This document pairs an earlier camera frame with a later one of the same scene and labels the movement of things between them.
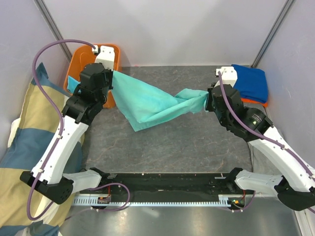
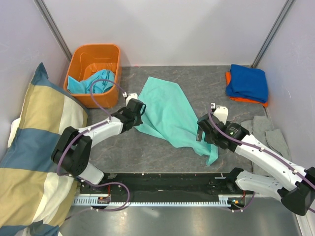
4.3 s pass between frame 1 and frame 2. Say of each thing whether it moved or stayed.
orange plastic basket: stayed
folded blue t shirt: stayed
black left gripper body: moved
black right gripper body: moved
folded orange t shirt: stayed
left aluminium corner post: stayed
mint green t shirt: moved
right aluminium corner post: stayed
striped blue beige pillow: stayed
